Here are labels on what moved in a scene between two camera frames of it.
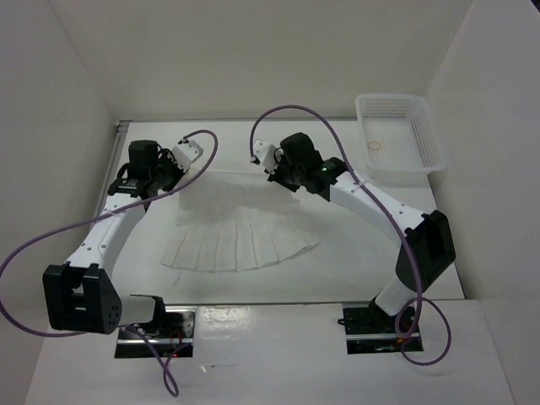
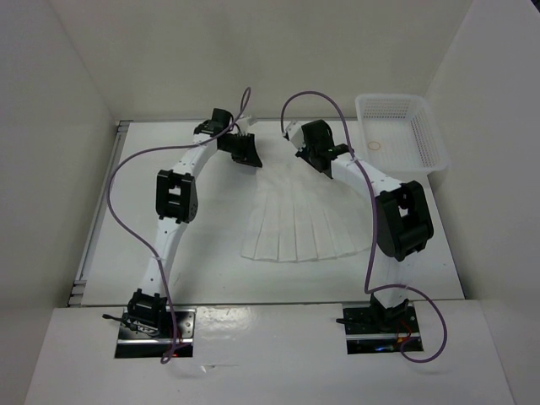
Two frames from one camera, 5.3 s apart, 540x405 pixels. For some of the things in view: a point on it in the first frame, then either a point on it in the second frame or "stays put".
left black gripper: x=177 y=170 to x=248 y=154
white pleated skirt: x=234 y=220 to x=298 y=213
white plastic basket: x=400 y=137 stays put
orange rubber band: x=374 y=148 stays put
